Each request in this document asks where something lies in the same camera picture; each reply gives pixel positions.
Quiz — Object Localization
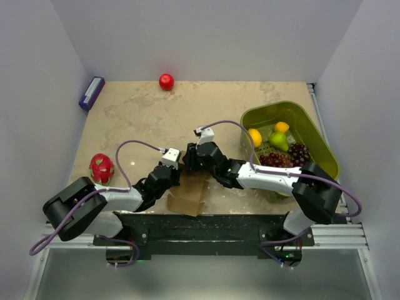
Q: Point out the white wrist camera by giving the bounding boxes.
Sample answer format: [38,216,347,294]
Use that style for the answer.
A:
[194,126,214,146]
[161,147,181,169]

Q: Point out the aluminium frame rail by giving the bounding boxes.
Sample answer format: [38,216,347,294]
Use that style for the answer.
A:
[45,224,369,250]

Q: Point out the brown cardboard box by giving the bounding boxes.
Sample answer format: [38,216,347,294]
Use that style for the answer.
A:
[167,169,209,217]

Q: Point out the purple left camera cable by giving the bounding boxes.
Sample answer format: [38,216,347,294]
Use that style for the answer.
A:
[29,139,166,256]

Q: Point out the orange in basket back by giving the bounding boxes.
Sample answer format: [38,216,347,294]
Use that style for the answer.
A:
[274,122,290,134]

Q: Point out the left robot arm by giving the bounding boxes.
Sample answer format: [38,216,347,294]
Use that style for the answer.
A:
[42,164,181,245]

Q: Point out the dark red grape bunch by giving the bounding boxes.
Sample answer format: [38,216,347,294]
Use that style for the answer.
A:
[256,142,311,168]

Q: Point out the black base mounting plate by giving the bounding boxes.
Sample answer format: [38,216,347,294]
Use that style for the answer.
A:
[93,214,317,265]

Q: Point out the red apple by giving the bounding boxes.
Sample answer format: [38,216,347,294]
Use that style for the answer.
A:
[159,74,174,91]

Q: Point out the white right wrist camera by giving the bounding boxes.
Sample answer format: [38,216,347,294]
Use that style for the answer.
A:
[194,126,214,146]

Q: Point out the red dragon fruit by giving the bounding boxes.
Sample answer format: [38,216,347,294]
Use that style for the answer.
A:
[89,153,114,186]

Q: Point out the orange in basket front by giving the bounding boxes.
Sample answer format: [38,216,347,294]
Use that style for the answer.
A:
[248,128,263,148]

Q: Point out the purple white rectangular box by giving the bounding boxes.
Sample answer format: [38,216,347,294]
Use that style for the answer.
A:
[79,76,105,111]

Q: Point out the purple camera cable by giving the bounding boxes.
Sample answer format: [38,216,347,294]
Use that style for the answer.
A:
[199,119,363,217]
[29,139,166,256]

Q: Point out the olive green plastic basket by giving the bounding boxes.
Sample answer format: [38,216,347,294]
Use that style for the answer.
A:
[240,101,340,179]

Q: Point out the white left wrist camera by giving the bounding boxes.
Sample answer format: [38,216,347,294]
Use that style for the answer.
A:
[161,147,181,169]

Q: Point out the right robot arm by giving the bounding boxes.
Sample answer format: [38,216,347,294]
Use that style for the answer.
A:
[182,142,341,246]

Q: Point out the green pear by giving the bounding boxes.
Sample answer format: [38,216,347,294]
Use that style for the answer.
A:
[269,131,289,151]

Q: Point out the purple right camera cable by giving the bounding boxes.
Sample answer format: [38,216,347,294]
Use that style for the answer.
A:
[199,119,363,217]

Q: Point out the orange in basket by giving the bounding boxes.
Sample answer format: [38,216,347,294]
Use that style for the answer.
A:
[274,122,290,134]
[248,128,263,148]

